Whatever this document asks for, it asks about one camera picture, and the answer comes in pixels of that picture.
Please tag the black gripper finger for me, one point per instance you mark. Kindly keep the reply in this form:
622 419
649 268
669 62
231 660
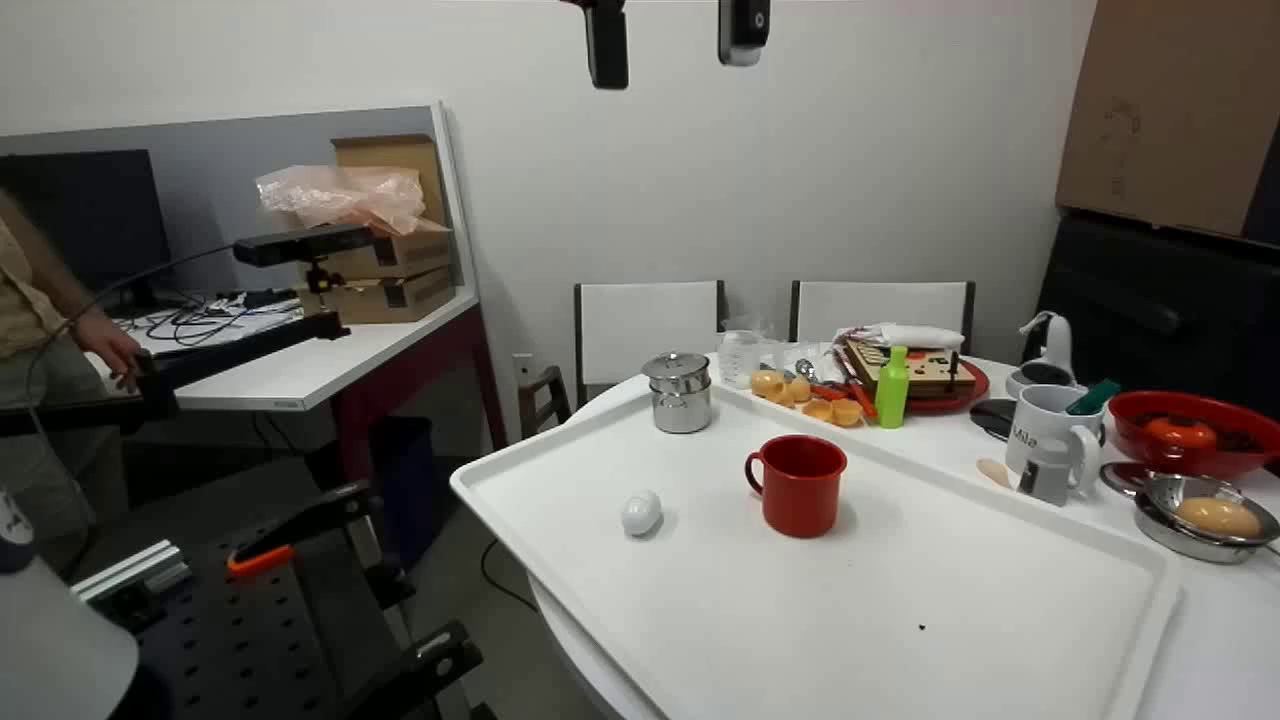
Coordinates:
610 42
740 26

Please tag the white egg-shaped timer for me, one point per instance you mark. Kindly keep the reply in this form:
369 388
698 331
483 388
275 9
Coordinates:
640 512

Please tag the person left forearm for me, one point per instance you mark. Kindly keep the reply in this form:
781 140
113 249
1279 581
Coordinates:
54 285

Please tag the person left hand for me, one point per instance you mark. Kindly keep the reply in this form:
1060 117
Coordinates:
105 345

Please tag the upright cardboard box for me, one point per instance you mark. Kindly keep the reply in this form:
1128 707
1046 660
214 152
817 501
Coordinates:
401 157

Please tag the small flat cardboard box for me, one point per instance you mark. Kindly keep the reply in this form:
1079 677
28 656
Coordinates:
417 249

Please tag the white chair back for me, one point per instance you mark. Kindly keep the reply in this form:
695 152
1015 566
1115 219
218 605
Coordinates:
649 333

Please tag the clear glass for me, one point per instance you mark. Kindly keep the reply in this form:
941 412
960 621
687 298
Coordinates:
740 353

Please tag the long flat cardboard box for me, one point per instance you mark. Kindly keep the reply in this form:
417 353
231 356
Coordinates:
392 298

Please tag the white cloth roll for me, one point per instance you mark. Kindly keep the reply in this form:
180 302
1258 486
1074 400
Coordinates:
912 338

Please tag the orange toy food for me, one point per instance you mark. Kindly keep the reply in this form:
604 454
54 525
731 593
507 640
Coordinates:
798 393
767 383
847 412

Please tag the steel pot with lid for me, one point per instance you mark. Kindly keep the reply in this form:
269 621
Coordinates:
681 393

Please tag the black step stool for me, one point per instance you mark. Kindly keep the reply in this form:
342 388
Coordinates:
546 400

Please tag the wooden toy crate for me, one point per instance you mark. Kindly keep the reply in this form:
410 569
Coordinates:
933 364

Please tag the green bottle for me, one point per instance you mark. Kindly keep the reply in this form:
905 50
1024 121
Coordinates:
895 388

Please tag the red plate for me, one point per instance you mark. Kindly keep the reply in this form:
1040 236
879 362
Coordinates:
960 388

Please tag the large cardboard sheet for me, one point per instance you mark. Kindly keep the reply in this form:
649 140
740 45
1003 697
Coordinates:
1163 104

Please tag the white desk with red legs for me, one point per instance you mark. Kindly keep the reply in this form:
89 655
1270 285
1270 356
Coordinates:
302 362

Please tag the small black dish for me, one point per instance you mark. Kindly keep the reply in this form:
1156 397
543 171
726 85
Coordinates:
992 419

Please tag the black mounting bar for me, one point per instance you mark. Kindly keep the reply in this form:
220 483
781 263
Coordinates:
242 348

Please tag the dark blue bin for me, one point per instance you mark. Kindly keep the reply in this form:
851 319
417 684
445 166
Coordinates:
404 486

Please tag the black cabinet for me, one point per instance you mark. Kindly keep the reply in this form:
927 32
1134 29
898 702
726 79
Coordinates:
1147 313

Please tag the teal utensil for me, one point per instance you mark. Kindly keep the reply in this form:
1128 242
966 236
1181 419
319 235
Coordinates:
1098 397

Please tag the wooden spoon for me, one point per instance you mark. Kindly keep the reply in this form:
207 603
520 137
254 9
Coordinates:
998 473

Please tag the white mug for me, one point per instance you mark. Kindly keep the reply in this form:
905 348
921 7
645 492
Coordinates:
1055 440

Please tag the black monitor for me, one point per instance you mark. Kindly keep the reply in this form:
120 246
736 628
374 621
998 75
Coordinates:
86 224

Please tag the large white tray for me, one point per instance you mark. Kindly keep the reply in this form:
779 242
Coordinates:
802 612

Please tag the orange tomato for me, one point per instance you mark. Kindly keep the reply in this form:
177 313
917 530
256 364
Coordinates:
1181 434

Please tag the person torso beige shirt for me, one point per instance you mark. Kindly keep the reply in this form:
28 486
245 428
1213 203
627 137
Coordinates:
19 313

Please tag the red bowl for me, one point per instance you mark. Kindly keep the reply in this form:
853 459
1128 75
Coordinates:
1240 445

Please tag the steel bowl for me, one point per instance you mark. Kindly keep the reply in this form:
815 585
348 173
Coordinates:
1174 530

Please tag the yellow bread roll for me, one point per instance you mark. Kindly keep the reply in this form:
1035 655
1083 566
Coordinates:
1222 517

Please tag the black perforated breadboard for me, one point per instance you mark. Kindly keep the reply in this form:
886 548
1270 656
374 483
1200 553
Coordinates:
254 640

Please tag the white rounded cover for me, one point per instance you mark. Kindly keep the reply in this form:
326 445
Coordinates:
54 646

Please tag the white wall outlet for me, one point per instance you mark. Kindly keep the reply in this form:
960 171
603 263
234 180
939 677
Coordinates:
520 371

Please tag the aluminium extrusion rail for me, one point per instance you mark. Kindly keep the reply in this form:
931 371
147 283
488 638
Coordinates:
128 569

